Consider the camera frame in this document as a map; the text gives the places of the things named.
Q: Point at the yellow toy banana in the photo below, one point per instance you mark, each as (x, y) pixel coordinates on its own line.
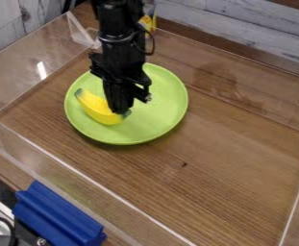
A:
(97, 108)

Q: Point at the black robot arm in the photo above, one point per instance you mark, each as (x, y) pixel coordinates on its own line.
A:
(118, 17)

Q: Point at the yellow labelled tin can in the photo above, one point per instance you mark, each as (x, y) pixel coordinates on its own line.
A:
(149, 19)

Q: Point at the green round plate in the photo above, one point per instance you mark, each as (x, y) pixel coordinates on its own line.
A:
(150, 121)

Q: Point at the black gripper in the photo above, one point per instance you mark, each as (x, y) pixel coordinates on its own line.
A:
(120, 66)

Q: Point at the clear acrylic enclosure wall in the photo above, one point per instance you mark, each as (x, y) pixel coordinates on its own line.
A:
(215, 184)

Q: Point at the blue plastic clamp block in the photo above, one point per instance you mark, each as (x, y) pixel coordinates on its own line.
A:
(56, 219)

